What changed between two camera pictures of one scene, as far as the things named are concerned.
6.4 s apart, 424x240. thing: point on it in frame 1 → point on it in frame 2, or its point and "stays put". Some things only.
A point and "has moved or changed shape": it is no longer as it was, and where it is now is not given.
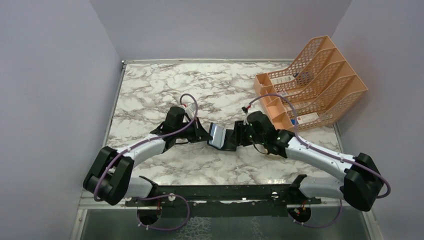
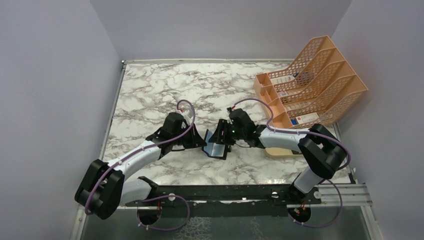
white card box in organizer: [307, 118] stays put
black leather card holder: [223, 139] has moved or changed shape
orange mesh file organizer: [319, 83] stays put
